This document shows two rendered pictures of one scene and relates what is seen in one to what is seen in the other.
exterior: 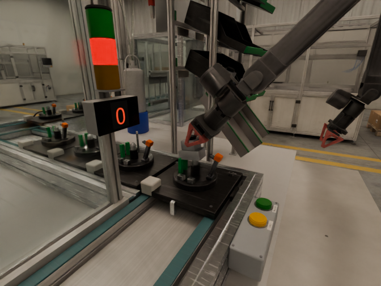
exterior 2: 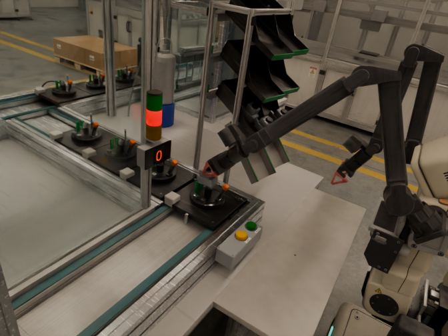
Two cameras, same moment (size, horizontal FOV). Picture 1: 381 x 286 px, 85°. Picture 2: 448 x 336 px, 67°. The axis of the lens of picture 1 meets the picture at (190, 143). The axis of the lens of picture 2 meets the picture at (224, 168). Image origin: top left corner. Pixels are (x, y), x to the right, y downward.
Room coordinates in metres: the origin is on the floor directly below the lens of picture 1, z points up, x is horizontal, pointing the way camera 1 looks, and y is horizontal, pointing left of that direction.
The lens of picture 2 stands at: (-0.53, -0.07, 1.76)
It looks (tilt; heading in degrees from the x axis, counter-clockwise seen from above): 30 degrees down; 0
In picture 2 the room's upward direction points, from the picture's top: 8 degrees clockwise
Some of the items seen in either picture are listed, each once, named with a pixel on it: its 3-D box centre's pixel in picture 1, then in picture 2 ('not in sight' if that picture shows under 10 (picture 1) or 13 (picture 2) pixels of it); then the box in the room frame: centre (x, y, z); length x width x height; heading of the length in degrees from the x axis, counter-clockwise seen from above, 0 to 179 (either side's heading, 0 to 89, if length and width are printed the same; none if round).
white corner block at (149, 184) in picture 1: (151, 185); (172, 199); (0.55, 0.12, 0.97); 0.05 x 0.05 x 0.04; 61
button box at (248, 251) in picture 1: (256, 231); (239, 243); (0.41, -0.16, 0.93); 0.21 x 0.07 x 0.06; 151
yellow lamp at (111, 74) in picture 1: (107, 77); (153, 130); (0.48, 0.18, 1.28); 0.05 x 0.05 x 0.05
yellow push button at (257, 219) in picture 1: (257, 220); (241, 236); (0.41, -0.16, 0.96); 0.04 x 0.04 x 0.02
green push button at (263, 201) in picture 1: (263, 204); (251, 226); (0.47, -0.19, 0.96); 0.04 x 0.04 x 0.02
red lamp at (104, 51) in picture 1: (104, 52); (154, 116); (0.48, 0.18, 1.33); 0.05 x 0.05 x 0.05
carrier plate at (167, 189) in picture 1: (194, 182); (207, 201); (0.59, -0.01, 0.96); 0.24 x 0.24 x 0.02; 61
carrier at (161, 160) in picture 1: (133, 152); (160, 166); (0.71, 0.21, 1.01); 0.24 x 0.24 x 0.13; 61
